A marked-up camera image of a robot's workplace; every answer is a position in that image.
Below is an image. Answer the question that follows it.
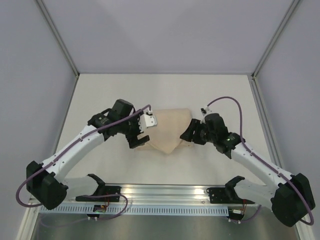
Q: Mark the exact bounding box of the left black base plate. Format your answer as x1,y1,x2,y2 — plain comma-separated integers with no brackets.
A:
75,185,122,203

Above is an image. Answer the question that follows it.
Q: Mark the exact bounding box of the aluminium frame post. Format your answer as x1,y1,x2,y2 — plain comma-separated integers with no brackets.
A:
251,0,303,80
34,0,80,80

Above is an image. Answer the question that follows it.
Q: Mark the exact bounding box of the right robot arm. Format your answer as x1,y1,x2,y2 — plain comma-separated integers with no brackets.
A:
180,113,316,227

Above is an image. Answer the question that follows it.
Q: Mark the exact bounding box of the left aluminium frame post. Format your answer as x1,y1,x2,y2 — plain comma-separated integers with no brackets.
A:
34,0,80,80

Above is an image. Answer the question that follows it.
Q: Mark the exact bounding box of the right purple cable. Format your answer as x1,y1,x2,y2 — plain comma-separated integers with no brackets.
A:
206,96,316,226

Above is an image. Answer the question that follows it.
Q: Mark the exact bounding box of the purple cable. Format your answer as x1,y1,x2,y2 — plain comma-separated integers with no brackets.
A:
206,96,316,226
15,104,153,227

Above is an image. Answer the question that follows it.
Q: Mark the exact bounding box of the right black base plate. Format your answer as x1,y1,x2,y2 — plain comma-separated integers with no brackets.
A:
206,186,255,205

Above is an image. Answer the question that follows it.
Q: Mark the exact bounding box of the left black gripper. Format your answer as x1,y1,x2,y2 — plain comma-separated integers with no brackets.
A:
119,109,150,148

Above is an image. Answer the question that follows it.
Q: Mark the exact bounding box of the beige cloth drape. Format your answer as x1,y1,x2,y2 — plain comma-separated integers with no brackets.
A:
136,108,194,154

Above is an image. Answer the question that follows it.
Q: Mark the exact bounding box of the aluminium mounting rail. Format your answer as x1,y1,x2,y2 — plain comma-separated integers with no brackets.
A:
29,182,305,208

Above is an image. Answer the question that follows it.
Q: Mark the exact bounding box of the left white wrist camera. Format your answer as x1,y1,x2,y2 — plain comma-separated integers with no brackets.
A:
138,111,158,133

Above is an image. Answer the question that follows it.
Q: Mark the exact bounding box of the slotted grey cable duct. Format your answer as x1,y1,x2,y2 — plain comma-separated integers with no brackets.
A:
38,203,229,217

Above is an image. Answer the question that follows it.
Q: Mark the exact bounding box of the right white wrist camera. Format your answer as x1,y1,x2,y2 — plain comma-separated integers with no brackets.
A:
200,105,213,123

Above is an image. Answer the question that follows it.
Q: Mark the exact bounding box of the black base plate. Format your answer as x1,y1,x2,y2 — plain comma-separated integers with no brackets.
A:
75,185,122,203
206,186,255,205

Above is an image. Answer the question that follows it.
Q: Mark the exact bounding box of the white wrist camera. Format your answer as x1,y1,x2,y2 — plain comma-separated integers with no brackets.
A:
200,105,213,123
138,111,158,133

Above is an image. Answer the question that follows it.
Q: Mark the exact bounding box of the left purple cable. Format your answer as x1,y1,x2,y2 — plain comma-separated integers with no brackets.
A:
15,104,153,227

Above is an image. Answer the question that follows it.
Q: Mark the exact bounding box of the right aluminium frame post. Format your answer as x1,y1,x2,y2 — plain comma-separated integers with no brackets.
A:
251,0,303,80

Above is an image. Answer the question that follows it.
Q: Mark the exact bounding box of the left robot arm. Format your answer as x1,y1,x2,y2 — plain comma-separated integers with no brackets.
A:
25,99,157,210

